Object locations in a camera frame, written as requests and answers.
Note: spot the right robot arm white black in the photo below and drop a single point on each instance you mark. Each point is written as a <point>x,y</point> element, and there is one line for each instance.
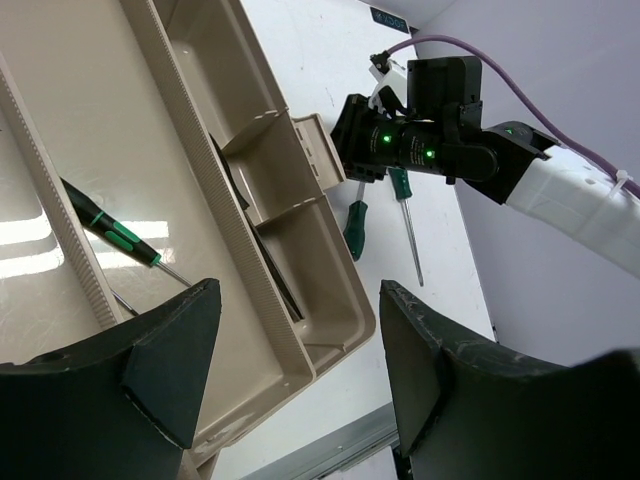
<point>548,181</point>

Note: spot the beige cantilever toolbox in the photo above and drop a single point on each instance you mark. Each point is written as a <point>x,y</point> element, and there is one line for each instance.
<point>118,98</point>

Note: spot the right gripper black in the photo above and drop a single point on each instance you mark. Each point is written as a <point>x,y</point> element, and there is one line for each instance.
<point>437,132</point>

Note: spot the yellow black handle file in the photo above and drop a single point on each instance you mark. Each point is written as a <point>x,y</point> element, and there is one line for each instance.
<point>289,299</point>

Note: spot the small black green precision screwdriver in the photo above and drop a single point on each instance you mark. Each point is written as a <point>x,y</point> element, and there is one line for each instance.
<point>103,225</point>

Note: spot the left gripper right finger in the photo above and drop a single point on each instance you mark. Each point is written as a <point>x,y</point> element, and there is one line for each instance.
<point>467,407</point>

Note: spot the large green handle screwdriver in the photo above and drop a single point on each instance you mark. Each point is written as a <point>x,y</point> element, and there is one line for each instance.
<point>354,232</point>

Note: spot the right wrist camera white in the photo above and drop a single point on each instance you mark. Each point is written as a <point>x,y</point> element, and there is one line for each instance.
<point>390,93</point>

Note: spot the green handle long screwdriver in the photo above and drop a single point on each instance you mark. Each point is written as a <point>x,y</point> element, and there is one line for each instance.
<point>403,192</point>

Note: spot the aluminium front rail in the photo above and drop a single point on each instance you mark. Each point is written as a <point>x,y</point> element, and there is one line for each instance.
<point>339,450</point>

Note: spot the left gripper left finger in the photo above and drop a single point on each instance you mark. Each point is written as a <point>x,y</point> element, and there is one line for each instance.
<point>122,404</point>

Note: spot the blue label sticker right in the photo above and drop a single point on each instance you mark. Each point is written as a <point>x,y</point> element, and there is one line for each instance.
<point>389,20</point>

